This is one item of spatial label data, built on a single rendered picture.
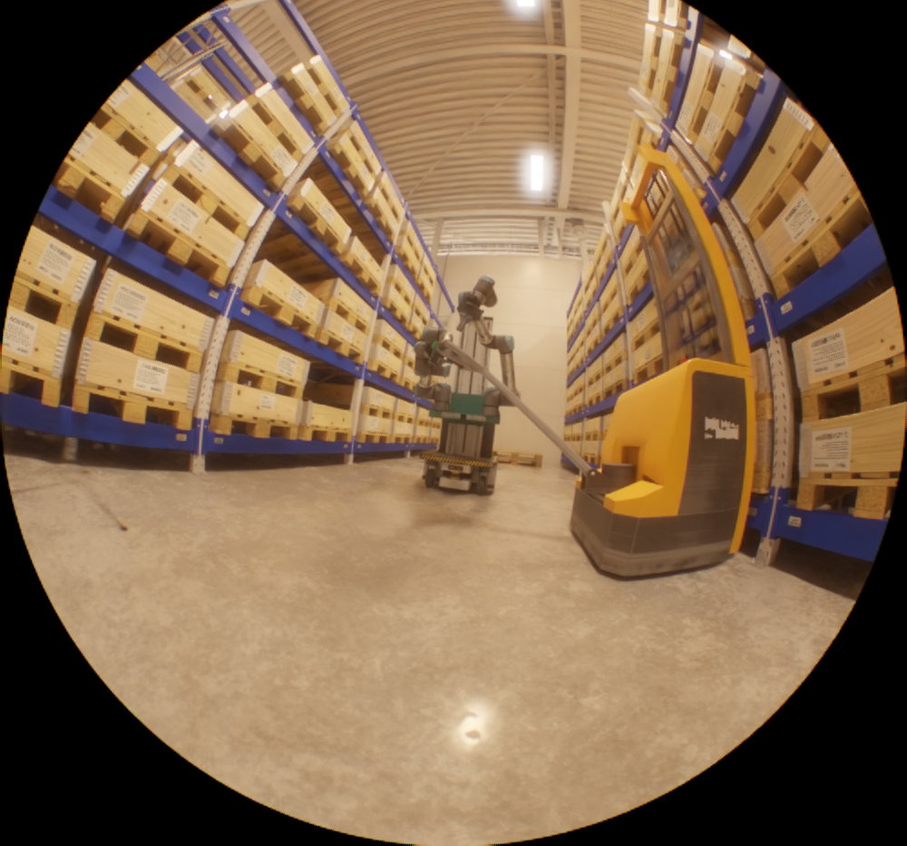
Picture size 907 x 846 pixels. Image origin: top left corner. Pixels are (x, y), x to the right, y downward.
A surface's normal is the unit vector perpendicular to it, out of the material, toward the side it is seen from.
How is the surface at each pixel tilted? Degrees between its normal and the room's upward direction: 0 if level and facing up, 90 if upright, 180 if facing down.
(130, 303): 90
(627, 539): 90
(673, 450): 90
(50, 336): 90
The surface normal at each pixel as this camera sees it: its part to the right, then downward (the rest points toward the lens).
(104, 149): 0.97, 0.08
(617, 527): -0.83, -0.18
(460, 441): -0.18, -0.18
